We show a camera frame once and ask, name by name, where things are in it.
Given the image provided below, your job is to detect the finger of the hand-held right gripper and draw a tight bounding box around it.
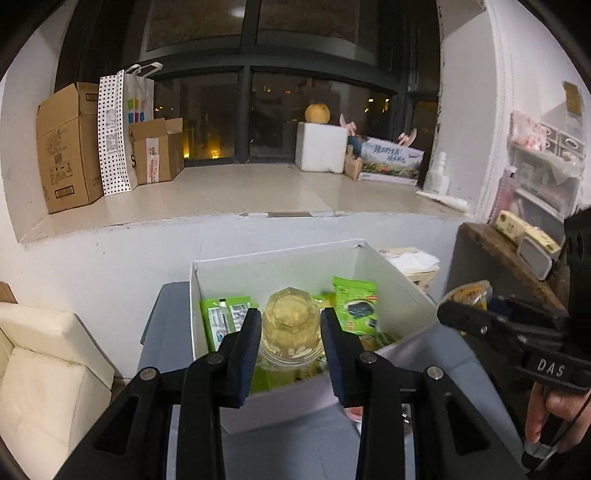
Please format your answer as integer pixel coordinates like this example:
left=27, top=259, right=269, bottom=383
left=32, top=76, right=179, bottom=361
left=436, top=299, right=527, bottom=367
left=503, top=296, right=570, bottom=334

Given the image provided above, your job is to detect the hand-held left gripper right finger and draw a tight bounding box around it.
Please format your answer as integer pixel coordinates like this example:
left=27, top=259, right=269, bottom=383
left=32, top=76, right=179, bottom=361
left=320, top=307, right=527, bottom=480

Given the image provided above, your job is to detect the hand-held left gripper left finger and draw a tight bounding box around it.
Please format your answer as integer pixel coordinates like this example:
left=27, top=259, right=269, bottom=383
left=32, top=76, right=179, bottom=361
left=55, top=307, right=262, bottom=480

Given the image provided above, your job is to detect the orange yellow snack packet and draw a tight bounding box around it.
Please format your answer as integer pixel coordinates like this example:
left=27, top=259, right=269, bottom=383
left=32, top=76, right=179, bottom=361
left=444, top=281, right=494, bottom=313

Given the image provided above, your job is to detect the clear jelly cup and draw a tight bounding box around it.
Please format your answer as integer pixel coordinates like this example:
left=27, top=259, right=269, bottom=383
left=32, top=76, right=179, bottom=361
left=256, top=286, right=326, bottom=371

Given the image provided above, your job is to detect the white cardboard box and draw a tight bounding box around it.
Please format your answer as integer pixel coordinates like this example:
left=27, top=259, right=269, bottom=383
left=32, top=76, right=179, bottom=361
left=189, top=239, right=439, bottom=435

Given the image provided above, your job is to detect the person's right hand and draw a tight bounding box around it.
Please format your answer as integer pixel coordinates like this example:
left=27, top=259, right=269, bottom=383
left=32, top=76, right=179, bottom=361
left=525, top=382, right=591, bottom=455

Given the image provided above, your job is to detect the green barcode snack packet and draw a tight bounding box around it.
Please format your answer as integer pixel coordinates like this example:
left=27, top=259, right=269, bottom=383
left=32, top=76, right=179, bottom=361
left=199, top=296, right=259, bottom=352

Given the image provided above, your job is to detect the white grey-rimmed container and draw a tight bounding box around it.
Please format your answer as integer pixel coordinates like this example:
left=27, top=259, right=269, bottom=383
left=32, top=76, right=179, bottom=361
left=516, top=235, right=554, bottom=281

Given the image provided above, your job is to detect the green seaweed snack packet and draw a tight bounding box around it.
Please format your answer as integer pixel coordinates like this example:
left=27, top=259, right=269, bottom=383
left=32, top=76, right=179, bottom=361
left=332, top=276, right=380, bottom=337

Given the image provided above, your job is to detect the yellow wrapped pack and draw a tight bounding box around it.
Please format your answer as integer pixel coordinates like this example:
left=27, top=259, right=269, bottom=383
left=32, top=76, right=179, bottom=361
left=524, top=226, right=562, bottom=256
left=495, top=210, right=534, bottom=243

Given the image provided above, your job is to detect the dark wooden side table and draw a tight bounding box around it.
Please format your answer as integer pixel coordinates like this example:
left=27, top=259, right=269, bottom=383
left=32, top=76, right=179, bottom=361
left=450, top=223, right=570, bottom=324

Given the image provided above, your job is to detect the white storage rack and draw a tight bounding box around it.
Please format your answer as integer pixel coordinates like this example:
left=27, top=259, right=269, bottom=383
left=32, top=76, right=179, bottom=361
left=507, top=111, right=581, bottom=232

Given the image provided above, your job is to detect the white tube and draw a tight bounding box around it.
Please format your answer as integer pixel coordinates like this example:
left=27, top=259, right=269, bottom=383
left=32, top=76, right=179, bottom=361
left=416, top=190, right=470, bottom=211

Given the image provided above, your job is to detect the small brown paper box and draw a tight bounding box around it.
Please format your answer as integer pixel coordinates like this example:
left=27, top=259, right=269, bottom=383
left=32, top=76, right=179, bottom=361
left=344, top=154, right=365, bottom=182

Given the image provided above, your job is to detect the landscape printed carton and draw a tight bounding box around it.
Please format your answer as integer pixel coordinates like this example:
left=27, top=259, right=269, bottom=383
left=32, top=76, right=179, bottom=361
left=358, top=137, right=426, bottom=186

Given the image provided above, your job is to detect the cream cushion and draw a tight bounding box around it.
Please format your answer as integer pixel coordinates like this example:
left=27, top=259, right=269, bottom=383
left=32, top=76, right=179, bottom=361
left=0, top=302, right=115, bottom=389
left=0, top=346, right=114, bottom=472

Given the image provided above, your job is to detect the white foam box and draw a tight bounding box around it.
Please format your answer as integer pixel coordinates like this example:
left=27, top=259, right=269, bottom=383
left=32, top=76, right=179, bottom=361
left=295, top=122, right=348, bottom=175

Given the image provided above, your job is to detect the small open cardboard box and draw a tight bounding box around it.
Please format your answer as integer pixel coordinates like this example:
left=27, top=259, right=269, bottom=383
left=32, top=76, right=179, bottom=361
left=128, top=117, right=185, bottom=185

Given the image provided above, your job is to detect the polka dot paper bag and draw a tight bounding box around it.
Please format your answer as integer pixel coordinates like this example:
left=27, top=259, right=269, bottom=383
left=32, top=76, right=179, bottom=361
left=98, top=69, right=133, bottom=197

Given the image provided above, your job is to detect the large brown cardboard box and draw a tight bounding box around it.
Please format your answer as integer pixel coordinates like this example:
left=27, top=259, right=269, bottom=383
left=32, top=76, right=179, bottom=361
left=36, top=82, right=105, bottom=215

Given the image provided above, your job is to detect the white paper shopping bag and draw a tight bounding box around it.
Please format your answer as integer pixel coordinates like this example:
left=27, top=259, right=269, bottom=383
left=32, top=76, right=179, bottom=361
left=122, top=61, right=163, bottom=188

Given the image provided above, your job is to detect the brown wall note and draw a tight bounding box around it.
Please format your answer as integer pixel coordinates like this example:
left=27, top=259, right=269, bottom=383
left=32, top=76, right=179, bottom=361
left=562, top=82, right=583, bottom=116

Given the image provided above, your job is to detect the black window frame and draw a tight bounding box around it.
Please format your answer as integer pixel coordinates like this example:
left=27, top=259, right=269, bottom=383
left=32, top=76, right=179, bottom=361
left=60, top=0, right=439, bottom=168

